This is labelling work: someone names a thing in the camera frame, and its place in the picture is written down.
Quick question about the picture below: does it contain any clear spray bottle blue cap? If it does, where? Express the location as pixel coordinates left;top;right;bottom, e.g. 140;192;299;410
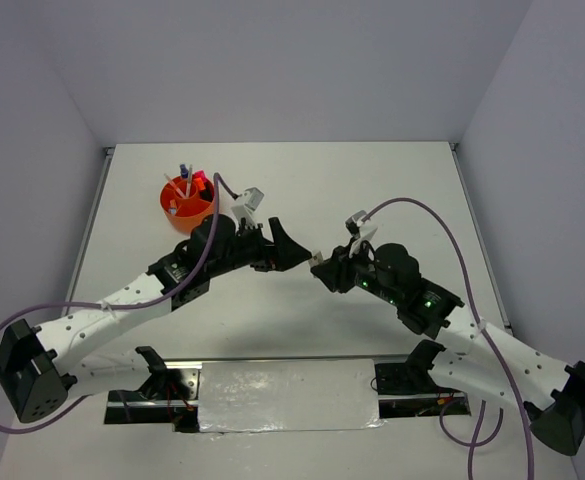
179;164;189;179

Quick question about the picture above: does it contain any orange black highlighter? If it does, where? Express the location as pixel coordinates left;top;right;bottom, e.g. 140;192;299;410
194;178;213;202

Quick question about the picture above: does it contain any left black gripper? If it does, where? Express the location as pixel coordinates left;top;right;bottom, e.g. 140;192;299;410
206;216;311;278

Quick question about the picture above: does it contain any orange round desk organizer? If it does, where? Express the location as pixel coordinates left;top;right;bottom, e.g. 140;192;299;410
159;174;216;235

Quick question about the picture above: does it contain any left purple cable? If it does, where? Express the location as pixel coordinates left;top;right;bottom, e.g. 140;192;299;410
0;172;238;435

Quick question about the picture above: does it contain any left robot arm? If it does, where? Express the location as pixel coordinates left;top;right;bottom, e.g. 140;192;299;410
0;214;311;433

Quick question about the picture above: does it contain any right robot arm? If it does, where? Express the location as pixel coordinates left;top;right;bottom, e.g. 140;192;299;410
311;243;585;456

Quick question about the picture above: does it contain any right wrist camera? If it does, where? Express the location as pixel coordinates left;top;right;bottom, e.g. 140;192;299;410
345;210;378;258

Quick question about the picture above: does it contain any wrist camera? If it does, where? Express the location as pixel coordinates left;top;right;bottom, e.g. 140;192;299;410
231;187;265;226
345;210;378;258

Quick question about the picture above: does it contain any clear orange pen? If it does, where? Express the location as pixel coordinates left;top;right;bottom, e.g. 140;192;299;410
164;173;187;198

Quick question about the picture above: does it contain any clear green pen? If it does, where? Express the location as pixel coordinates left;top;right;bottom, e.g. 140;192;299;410
182;164;194;198

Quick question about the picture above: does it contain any silver taped plate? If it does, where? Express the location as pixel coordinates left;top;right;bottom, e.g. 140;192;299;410
198;359;382;433

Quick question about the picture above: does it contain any pink black highlighter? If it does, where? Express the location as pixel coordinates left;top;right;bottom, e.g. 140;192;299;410
194;170;207;182

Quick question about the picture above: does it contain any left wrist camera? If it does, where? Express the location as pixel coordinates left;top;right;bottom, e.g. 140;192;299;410
231;187;265;226

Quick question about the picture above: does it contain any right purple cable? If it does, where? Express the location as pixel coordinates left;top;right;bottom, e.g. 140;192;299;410
366;198;536;480

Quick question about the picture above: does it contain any purple cable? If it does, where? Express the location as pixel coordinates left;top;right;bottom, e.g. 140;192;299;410
366;198;536;480
0;172;238;435

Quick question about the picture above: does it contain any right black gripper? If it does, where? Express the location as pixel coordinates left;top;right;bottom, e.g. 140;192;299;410
310;237;401;306

